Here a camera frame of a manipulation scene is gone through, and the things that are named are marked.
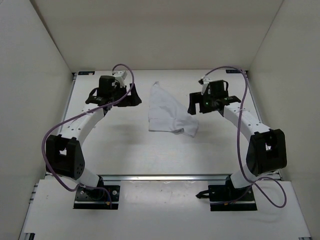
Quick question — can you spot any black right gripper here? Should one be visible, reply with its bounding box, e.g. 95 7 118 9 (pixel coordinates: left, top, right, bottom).
187 91 216 116

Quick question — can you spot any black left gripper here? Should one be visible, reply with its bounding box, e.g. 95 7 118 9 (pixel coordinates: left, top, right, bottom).
111 82 143 106

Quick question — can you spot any white skirt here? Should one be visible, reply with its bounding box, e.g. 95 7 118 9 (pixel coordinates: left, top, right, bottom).
148 81 199 138

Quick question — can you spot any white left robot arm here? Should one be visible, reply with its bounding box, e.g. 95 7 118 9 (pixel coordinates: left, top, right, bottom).
45 70 142 199

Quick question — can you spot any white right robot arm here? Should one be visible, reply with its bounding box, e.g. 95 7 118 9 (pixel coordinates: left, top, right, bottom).
199 78 287 200

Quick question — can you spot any right corner label sticker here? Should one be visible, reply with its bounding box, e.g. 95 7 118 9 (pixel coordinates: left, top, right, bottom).
225 69 242 74

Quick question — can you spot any corner label sticker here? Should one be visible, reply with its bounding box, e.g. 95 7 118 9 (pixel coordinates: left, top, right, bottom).
77 71 95 76
225 69 242 74

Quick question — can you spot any left corner label sticker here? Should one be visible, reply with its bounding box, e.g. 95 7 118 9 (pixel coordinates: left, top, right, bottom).
77 71 95 76

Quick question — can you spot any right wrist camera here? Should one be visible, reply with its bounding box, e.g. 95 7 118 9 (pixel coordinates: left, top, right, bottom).
198 78 211 95

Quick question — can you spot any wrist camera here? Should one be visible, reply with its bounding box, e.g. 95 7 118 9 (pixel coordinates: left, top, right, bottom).
112 70 127 88
198 78 211 95

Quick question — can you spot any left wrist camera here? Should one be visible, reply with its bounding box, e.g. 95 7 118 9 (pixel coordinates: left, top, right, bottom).
112 70 127 88

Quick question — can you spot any front aluminium rail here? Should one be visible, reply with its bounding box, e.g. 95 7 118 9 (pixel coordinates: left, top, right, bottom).
101 174 229 182

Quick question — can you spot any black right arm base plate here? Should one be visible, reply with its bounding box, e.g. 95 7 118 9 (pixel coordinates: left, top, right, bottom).
195 185 258 212

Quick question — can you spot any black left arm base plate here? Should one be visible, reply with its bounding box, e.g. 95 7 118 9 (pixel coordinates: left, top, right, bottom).
73 185 121 210

